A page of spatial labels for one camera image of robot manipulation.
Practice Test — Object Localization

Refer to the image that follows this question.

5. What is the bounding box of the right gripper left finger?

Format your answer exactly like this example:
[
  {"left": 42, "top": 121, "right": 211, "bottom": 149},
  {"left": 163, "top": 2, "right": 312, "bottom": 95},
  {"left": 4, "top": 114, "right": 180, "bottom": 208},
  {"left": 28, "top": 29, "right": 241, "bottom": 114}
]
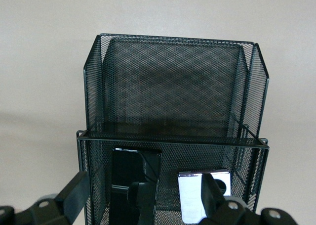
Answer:
[{"left": 0, "top": 170, "right": 90, "bottom": 225}]

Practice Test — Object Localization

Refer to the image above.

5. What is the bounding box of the lavender flip phone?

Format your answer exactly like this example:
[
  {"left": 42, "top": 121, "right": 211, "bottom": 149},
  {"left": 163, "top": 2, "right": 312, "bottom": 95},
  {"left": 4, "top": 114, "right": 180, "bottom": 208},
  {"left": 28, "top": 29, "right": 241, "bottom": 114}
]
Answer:
[{"left": 177, "top": 169, "right": 232, "bottom": 222}]

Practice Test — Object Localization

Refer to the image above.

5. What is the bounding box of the black mesh two-tier organizer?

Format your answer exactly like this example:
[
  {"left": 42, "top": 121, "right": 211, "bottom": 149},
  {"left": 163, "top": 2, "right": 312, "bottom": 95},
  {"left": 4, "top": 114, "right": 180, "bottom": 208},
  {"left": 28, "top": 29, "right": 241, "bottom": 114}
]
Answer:
[{"left": 75, "top": 33, "right": 270, "bottom": 225}]

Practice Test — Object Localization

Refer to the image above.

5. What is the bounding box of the black slab phone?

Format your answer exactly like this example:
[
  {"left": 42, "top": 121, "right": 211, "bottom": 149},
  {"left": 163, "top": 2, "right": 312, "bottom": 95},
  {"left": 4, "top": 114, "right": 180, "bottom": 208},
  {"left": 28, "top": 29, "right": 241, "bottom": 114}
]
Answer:
[{"left": 110, "top": 147, "right": 163, "bottom": 225}]

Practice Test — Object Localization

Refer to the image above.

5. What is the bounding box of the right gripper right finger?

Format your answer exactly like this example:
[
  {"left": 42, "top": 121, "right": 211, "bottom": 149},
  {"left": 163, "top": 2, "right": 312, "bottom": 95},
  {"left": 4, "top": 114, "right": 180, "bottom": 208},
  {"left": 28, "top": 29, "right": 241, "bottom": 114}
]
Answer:
[{"left": 199, "top": 173, "right": 297, "bottom": 225}]

